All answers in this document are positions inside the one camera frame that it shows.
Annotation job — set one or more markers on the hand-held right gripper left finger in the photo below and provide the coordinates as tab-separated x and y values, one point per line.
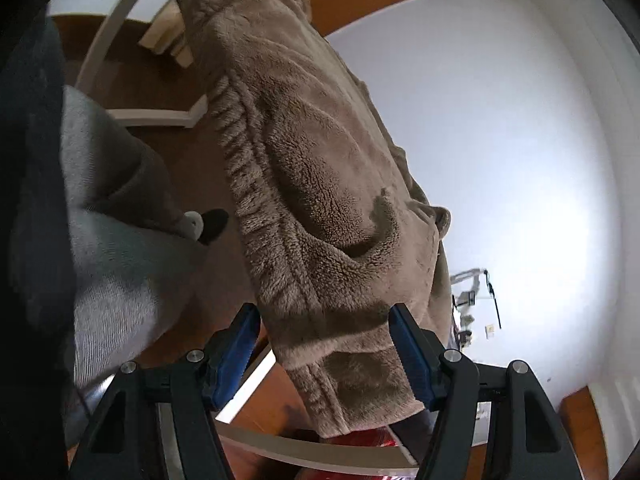
232	355

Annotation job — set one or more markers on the person's grey trousers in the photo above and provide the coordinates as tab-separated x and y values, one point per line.
115	280

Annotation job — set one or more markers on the person's foot in dark slipper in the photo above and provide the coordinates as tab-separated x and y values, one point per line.
212	222

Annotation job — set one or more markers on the person's black jacket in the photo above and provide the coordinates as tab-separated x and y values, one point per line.
30	210

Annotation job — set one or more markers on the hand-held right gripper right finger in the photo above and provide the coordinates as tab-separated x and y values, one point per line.
410	355

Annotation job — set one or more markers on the desk lamp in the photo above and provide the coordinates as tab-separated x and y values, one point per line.
467	275

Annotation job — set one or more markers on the red patterned bedding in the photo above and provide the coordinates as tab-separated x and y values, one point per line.
360	437

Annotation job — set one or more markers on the brown and green fleece robe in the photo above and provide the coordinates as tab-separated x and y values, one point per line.
310	170

